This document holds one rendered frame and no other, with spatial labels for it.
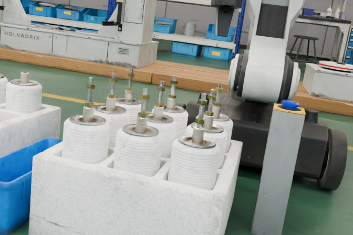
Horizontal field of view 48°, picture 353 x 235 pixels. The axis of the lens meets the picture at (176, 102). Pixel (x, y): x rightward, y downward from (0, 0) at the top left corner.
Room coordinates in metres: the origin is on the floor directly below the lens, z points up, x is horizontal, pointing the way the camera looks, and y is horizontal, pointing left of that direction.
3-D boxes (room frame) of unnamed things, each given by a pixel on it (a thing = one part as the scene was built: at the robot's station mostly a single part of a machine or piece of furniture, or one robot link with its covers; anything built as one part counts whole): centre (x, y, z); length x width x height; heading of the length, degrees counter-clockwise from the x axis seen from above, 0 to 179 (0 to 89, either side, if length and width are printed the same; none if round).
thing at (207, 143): (0.75, -0.05, 0.25); 0.08 x 0.08 x 0.01
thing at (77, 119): (0.80, 0.18, 0.25); 0.08 x 0.08 x 0.01
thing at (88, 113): (0.80, 0.18, 0.26); 0.02 x 0.02 x 0.03
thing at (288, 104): (0.90, -0.26, 0.32); 0.04 x 0.04 x 0.02
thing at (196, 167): (0.75, -0.05, 0.16); 0.10 x 0.10 x 0.18
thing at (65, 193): (0.89, 0.04, 0.09); 0.39 x 0.39 x 0.18; 77
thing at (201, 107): (0.75, -0.05, 0.31); 0.01 x 0.01 x 0.08
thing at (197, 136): (0.75, -0.05, 0.26); 0.02 x 0.02 x 0.03
